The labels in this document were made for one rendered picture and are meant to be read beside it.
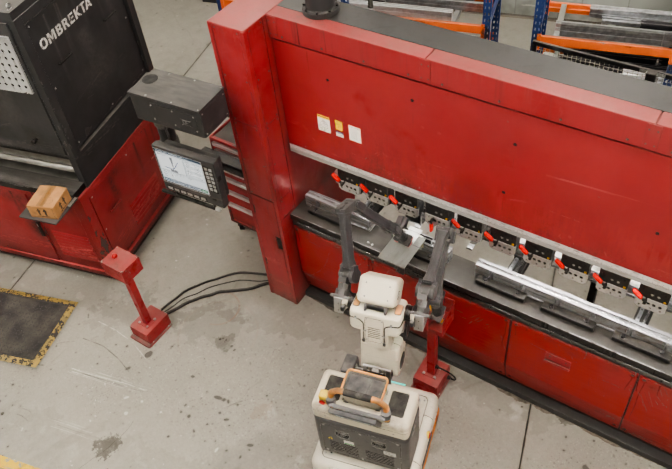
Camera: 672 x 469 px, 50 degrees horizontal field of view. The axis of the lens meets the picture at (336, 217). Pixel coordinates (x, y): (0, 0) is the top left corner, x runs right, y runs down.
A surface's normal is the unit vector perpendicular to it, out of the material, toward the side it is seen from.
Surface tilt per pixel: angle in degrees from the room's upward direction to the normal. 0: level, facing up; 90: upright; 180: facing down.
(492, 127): 90
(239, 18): 0
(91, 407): 0
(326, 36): 90
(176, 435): 0
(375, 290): 48
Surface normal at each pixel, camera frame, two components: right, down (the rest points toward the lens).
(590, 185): -0.54, 0.63
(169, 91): -0.08, -0.69
